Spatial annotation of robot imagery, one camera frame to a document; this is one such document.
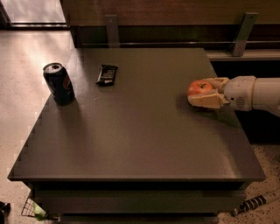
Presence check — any red apple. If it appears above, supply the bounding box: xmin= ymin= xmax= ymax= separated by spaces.
xmin=186 ymin=80 xmax=213 ymax=96

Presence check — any striped black white handle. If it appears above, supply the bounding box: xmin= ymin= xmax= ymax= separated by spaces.
xmin=231 ymin=190 xmax=280 ymax=216

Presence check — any grey drawer cabinet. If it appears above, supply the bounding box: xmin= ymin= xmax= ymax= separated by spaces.
xmin=9 ymin=48 xmax=264 ymax=224

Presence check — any black snack bar wrapper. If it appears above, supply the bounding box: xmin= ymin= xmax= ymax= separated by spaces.
xmin=96 ymin=65 xmax=118 ymax=86

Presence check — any left metal bracket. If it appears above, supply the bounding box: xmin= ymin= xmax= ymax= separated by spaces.
xmin=105 ymin=14 xmax=120 ymax=48

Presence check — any horizontal metal rail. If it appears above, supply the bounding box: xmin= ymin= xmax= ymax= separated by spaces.
xmin=81 ymin=40 xmax=280 ymax=48

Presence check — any metal bracket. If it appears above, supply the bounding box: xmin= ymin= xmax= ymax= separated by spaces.
xmin=231 ymin=12 xmax=258 ymax=57
xmin=105 ymin=14 xmax=120 ymax=48

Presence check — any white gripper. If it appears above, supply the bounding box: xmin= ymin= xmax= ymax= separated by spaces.
xmin=187 ymin=76 xmax=256 ymax=111

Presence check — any black pepsi can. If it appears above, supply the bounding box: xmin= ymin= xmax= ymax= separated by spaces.
xmin=43 ymin=62 xmax=74 ymax=106

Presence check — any wire basket with green item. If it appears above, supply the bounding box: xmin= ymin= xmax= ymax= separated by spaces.
xmin=21 ymin=193 xmax=48 ymax=221

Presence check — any dark object at floor edge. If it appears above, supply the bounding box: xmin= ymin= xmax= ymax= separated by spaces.
xmin=0 ymin=201 xmax=11 ymax=224

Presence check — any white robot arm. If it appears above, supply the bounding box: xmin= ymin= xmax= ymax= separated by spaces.
xmin=186 ymin=76 xmax=280 ymax=116

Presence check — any right metal bracket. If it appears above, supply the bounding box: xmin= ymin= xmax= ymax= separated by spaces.
xmin=231 ymin=12 xmax=258 ymax=57

